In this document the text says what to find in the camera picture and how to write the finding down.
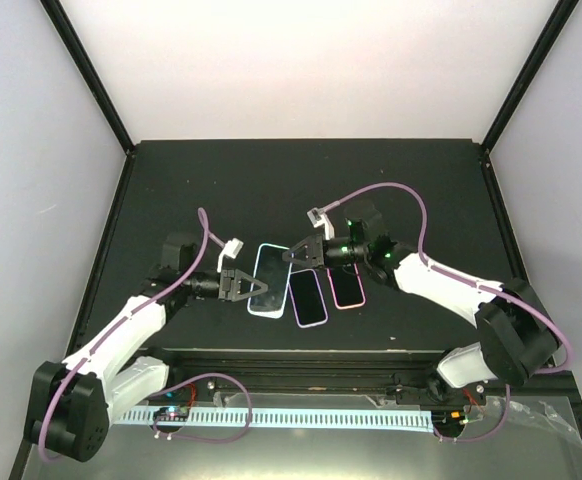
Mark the left small circuit board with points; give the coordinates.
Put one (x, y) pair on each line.
(171, 414)

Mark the small circuit board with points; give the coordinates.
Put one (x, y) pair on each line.
(171, 414)
(458, 417)

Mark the right small circuit board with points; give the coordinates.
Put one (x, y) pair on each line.
(458, 417)

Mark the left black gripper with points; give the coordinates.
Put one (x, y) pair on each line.
(230, 279)

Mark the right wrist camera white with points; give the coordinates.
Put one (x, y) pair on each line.
(320, 220)

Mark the pink phone case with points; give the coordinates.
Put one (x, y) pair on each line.
(346, 302)

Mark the lilac phone case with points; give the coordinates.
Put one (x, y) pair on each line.
(296, 310)

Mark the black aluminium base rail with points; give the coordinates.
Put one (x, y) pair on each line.
(406, 378)

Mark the light blue slotted cable duct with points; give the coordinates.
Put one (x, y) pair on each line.
(288, 418)

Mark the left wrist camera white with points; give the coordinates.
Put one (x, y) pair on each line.
(230, 250)

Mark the black phone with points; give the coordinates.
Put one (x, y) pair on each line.
(307, 297)

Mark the light blue phone case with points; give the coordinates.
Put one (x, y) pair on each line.
(266, 314)

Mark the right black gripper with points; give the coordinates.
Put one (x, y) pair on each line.
(315, 247)

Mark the right black frame post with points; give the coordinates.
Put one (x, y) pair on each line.
(541, 49)

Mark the left black frame post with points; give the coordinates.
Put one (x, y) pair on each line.
(74, 46)

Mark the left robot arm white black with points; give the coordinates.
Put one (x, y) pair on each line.
(73, 402)

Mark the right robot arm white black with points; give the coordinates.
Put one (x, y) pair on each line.
(514, 339)

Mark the red phone case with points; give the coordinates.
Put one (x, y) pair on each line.
(346, 290)

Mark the black frame post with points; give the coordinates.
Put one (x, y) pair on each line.
(541, 49)
(74, 46)

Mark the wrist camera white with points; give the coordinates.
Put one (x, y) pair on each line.
(320, 220)
(230, 250)

